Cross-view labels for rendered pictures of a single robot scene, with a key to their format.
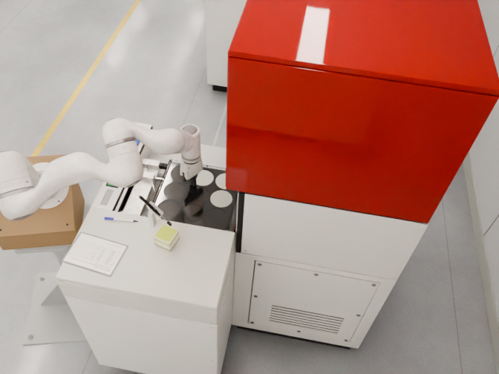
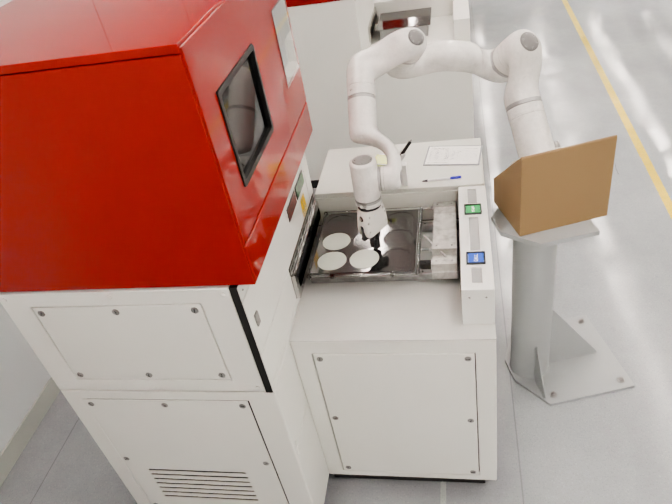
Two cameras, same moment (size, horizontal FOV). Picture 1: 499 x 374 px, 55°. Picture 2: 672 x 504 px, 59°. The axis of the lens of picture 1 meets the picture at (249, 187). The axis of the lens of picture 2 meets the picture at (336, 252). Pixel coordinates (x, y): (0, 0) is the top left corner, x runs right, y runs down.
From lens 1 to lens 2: 3.09 m
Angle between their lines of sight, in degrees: 93
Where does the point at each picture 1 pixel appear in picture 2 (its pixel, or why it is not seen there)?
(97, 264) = (445, 149)
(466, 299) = (47, 446)
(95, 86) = not seen: outside the picture
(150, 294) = not seen: hidden behind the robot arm
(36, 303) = (603, 353)
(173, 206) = (394, 223)
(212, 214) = (345, 224)
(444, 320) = not seen: hidden behind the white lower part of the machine
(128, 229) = (429, 175)
